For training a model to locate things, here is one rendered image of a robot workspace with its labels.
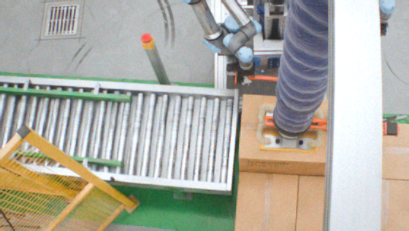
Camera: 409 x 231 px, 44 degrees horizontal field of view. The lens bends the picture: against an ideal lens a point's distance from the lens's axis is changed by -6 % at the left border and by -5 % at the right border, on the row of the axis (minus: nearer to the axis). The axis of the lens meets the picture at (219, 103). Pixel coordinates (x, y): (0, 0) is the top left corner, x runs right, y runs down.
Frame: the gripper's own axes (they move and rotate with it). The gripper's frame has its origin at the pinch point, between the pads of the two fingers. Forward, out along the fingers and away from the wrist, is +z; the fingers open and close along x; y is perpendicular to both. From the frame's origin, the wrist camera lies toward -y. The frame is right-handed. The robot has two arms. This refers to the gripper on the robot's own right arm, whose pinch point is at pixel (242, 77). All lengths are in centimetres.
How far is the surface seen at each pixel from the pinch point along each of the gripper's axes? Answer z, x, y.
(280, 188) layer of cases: 54, -56, 28
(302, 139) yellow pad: 11, -33, 38
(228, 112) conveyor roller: 53, -6, -10
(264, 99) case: 13.5, -8.5, 13.3
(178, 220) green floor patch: 108, -77, -45
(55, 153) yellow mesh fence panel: -69, -69, -81
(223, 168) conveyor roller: 53, -45, -10
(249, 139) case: 13.5, -34.7, 5.9
